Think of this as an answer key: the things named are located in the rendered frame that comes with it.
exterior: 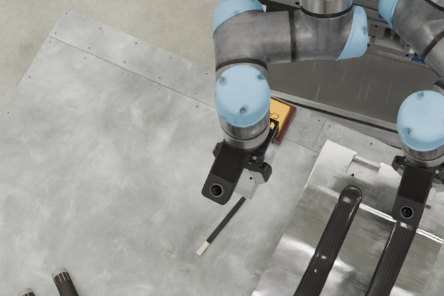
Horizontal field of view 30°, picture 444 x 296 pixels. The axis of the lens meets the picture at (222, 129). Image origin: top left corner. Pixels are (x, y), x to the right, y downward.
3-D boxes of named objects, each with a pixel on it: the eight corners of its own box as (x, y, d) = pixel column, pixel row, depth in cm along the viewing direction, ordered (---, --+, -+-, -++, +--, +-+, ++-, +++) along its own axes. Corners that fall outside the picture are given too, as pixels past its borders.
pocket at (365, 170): (353, 157, 155) (355, 151, 152) (380, 168, 154) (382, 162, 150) (343, 178, 154) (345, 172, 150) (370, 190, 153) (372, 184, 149)
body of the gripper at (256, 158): (280, 134, 139) (281, 108, 127) (258, 179, 136) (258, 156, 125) (239, 116, 140) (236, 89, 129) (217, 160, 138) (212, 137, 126)
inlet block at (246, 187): (256, 126, 153) (256, 115, 148) (281, 137, 152) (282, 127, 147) (226, 188, 149) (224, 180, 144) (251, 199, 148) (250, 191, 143)
